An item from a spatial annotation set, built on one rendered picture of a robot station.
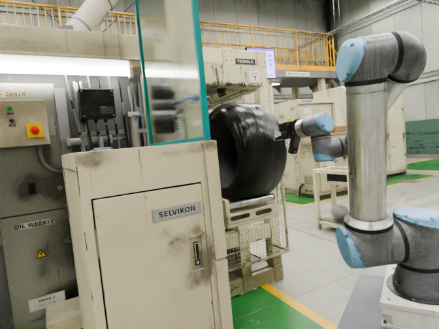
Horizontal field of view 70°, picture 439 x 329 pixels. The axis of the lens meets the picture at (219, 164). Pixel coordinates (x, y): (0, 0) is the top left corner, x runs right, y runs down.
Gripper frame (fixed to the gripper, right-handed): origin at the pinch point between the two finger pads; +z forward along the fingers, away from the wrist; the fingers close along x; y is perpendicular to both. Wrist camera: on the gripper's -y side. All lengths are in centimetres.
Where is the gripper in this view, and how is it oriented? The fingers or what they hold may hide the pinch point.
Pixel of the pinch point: (275, 140)
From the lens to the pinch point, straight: 172.2
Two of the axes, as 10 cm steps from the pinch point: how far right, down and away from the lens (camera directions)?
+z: -4.8, 1.1, 8.7
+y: -1.5, -9.9, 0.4
